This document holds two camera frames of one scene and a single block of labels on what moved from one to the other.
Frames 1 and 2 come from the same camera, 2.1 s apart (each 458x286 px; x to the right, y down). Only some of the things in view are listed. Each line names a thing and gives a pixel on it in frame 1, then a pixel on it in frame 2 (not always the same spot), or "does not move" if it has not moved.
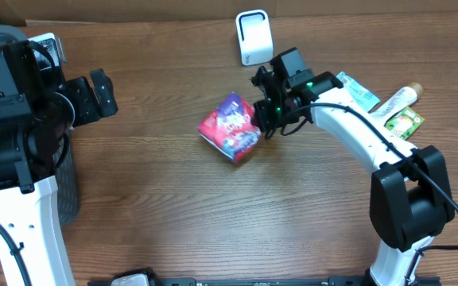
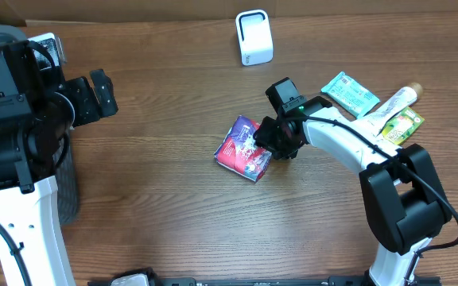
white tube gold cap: (397, 102) does not move
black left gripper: (91, 110) does not move
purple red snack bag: (229, 129) -> (238, 152)
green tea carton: (405, 124) does not move
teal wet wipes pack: (358, 93) does not move
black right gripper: (265, 121) -> (267, 141)
